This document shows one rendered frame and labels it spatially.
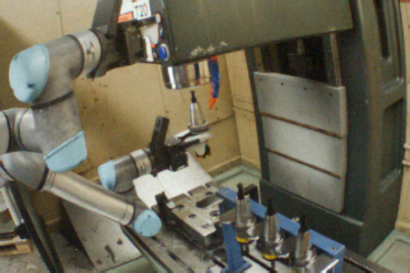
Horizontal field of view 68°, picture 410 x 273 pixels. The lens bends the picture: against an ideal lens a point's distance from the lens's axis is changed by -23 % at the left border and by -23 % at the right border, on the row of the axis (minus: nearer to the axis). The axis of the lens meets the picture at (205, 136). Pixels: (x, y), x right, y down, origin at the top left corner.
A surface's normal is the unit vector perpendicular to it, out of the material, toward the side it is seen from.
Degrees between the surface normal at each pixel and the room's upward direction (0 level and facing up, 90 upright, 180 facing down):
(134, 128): 90
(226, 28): 90
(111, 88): 90
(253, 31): 90
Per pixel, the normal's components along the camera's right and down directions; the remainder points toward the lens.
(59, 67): 0.88, 0.03
